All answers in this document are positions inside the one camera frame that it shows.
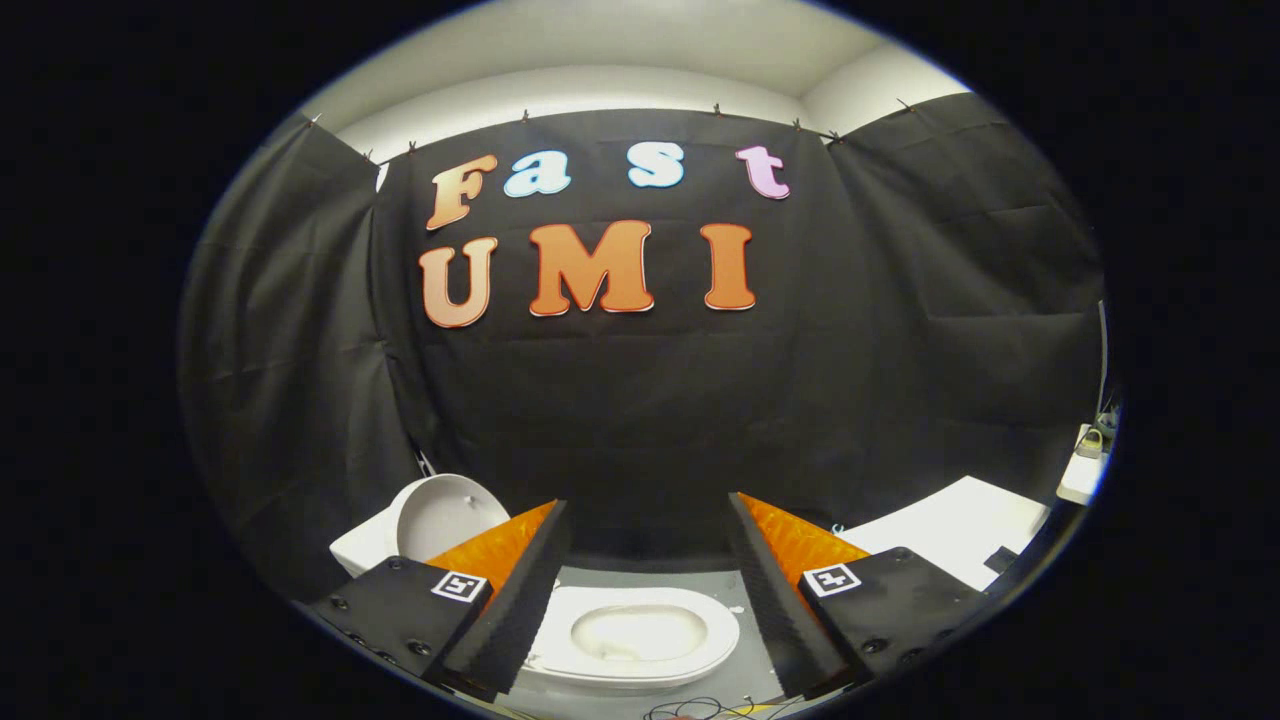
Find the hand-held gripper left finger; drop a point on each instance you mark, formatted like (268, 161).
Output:
(515, 600)

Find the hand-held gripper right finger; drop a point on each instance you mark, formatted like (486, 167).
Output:
(772, 590)

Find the white toilet bowl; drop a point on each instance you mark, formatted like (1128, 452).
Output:
(635, 635)

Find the white toilet tank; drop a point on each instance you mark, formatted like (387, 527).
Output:
(362, 548)

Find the black backdrop cloth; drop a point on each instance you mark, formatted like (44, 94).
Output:
(650, 420)

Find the white side shelf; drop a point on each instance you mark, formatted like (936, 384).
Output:
(1085, 475)

